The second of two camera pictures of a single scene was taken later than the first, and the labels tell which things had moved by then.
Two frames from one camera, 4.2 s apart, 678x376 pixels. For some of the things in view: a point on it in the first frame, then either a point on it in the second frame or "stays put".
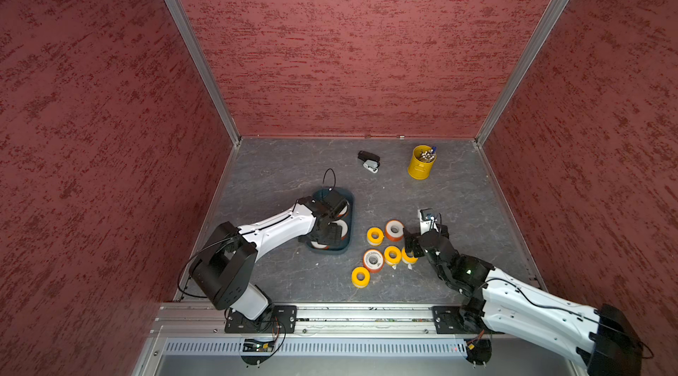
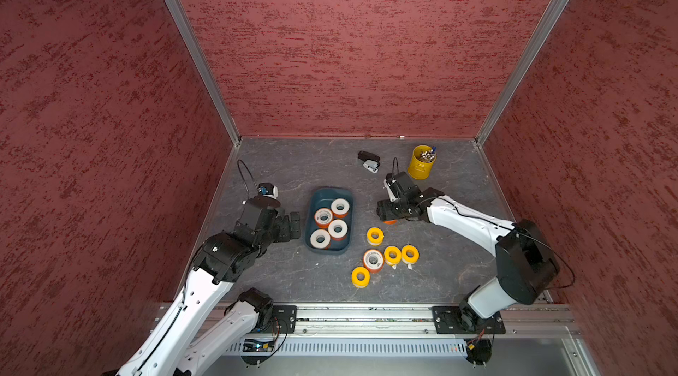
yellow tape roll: x=375 y=242 stays put
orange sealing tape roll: x=344 y=212 stays put
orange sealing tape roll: x=343 y=226 stays put
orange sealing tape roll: x=373 y=260 stays put
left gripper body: x=327 y=236 to x=280 y=231
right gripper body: x=418 y=251 to x=394 y=209
